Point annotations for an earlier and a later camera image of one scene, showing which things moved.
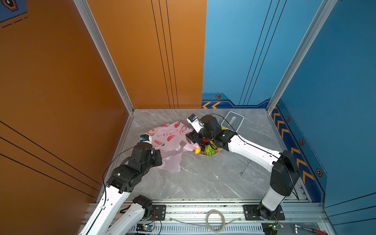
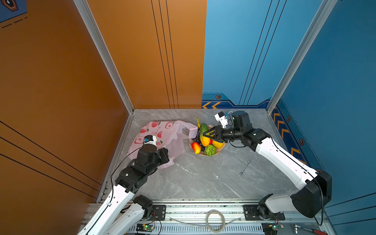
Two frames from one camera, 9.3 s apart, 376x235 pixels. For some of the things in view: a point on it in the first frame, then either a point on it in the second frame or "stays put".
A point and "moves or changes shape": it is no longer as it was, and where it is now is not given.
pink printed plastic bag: (171, 139) moves or changes shape
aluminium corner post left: (85, 11) stays put
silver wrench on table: (241, 173) stays put
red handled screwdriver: (317, 232) stays put
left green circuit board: (145, 227) stays put
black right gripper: (194, 137) → (218, 134)
